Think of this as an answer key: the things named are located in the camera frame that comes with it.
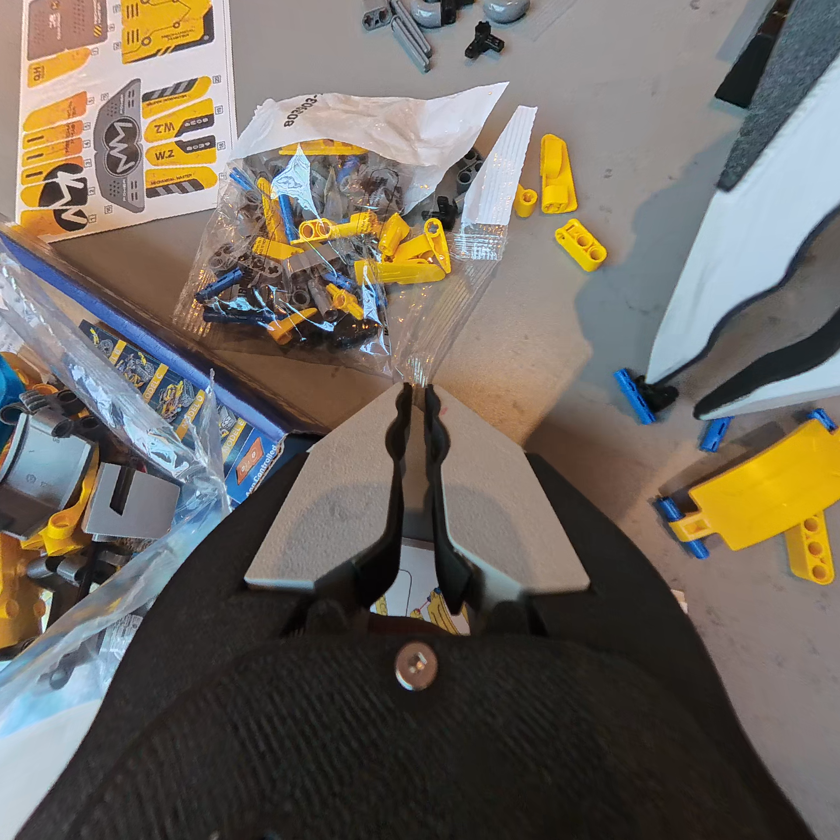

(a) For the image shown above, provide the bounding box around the yellow curved liftarm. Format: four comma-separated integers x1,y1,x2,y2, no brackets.
539,134,578,214

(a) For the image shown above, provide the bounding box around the yellow five-hole beam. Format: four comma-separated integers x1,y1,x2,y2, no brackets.
784,508,836,585

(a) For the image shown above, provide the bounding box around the black pin connector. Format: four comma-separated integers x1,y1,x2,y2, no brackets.
633,381,680,416

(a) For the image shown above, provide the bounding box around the large white label parts bag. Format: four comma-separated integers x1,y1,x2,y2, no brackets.
0,252,231,736

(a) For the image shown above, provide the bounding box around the clear bag of small pins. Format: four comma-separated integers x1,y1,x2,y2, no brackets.
172,82,539,396

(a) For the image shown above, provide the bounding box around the yellow panel brick blue pin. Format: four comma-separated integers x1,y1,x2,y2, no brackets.
655,408,840,560

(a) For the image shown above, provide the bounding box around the blue cardboard kit box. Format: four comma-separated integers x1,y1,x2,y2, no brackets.
0,220,329,506

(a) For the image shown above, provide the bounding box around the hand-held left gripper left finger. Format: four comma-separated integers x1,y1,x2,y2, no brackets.
243,381,414,610

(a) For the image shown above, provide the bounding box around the sticker sheet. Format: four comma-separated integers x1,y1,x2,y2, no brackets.
14,0,237,242

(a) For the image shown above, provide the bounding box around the open instruction booklet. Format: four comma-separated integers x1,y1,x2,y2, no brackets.
371,537,472,636

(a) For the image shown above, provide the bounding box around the yellow short holed beam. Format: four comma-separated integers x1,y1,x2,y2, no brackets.
554,218,608,272

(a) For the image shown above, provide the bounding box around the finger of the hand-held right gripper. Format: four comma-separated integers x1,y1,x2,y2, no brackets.
693,340,840,422
645,77,840,388

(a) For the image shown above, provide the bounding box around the black cross connector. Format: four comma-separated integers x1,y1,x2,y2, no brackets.
465,21,506,61

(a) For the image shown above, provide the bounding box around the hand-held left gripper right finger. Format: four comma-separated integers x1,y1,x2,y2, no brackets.
424,386,591,632

